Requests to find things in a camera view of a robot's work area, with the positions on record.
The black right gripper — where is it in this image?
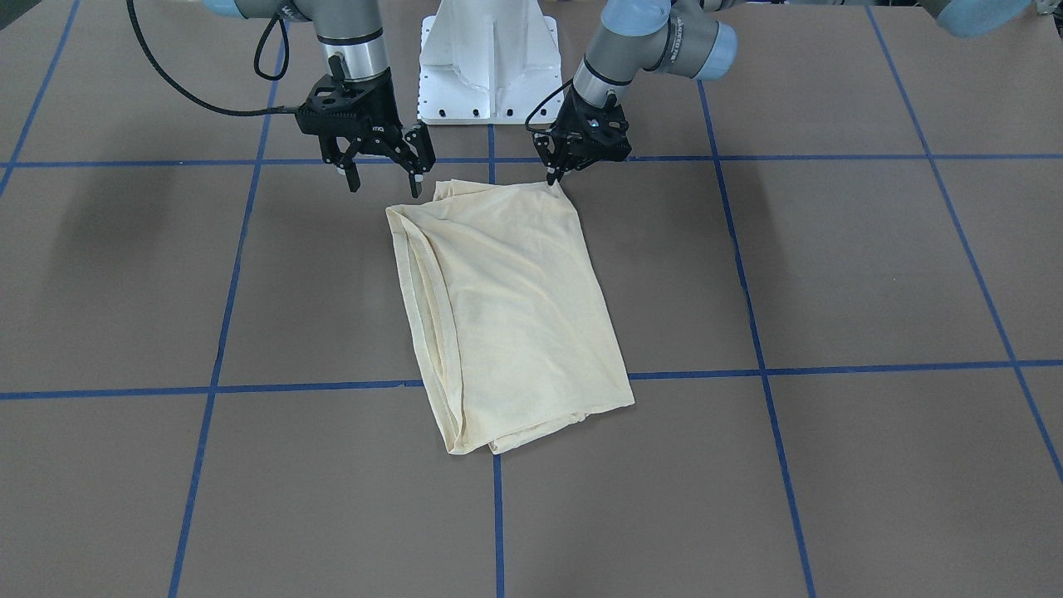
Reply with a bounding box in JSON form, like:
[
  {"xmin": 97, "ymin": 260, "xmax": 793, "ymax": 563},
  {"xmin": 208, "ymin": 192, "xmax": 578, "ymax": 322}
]
[{"xmin": 296, "ymin": 68, "xmax": 436, "ymax": 199}]

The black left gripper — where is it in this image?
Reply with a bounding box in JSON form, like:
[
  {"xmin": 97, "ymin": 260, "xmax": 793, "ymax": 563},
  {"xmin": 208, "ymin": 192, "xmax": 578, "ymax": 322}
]
[{"xmin": 532, "ymin": 83, "xmax": 631, "ymax": 185}]

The beige long-sleeve printed shirt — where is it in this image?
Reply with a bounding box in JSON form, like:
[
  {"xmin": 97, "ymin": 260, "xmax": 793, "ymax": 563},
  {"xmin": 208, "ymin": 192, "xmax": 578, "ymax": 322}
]
[{"xmin": 385, "ymin": 180, "xmax": 635, "ymax": 455}]

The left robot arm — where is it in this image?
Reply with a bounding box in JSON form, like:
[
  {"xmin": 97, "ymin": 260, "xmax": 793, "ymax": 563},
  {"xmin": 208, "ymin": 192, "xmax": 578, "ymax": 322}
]
[{"xmin": 524, "ymin": 1, "xmax": 739, "ymax": 185}]

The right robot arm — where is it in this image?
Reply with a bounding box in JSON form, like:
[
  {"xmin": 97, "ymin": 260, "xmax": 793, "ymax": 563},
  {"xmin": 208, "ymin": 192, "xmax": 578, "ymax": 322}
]
[{"xmin": 125, "ymin": 1, "xmax": 436, "ymax": 199}]

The brown table mat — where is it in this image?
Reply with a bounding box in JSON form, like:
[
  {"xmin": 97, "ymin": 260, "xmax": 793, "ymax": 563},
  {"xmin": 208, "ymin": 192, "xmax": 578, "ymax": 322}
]
[{"xmin": 1, "ymin": 1, "xmax": 1062, "ymax": 597}]

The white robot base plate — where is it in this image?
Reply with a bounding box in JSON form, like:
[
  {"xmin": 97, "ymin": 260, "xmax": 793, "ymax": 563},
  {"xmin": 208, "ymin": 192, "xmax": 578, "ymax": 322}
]
[{"xmin": 418, "ymin": 1, "xmax": 562, "ymax": 125}]

